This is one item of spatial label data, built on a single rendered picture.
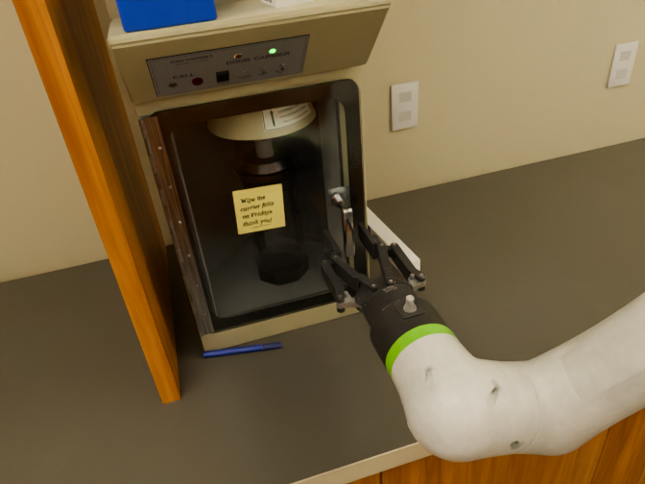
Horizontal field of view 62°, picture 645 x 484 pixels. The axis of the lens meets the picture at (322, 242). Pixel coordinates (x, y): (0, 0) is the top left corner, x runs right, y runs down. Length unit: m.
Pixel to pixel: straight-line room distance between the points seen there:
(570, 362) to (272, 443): 0.45
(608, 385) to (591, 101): 1.18
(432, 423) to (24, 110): 0.99
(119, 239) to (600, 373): 0.58
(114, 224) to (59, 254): 0.65
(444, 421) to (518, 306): 0.54
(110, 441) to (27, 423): 0.16
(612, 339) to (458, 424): 0.17
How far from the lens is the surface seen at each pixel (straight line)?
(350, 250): 0.86
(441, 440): 0.58
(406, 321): 0.65
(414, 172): 1.45
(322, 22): 0.67
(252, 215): 0.84
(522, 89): 1.53
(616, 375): 0.59
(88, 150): 0.70
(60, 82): 0.68
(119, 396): 0.99
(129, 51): 0.64
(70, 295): 1.27
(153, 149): 0.78
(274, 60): 0.71
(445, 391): 0.57
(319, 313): 1.00
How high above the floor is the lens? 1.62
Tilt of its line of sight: 34 degrees down
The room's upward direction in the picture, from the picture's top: 6 degrees counter-clockwise
